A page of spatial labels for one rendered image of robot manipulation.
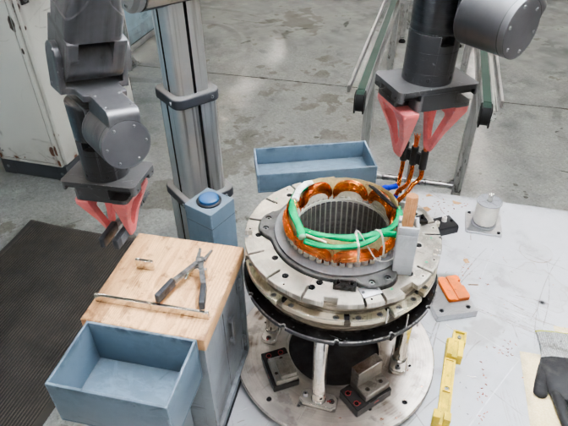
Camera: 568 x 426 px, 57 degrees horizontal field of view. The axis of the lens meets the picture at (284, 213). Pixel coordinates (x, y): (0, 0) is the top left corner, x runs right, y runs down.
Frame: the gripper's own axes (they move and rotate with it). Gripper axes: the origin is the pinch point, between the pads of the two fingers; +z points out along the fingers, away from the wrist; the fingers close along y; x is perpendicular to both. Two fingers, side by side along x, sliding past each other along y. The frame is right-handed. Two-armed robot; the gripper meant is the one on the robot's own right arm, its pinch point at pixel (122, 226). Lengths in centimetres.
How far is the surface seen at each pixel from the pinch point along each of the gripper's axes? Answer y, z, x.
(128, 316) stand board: 1.1, 12.0, -5.7
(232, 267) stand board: 13.1, 11.9, 7.0
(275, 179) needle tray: 14.2, 12.7, 34.9
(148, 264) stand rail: 0.4, 10.5, 3.9
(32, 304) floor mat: -102, 115, 76
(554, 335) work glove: 73, 39, 28
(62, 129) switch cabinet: -134, 83, 169
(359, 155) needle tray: 30, 15, 51
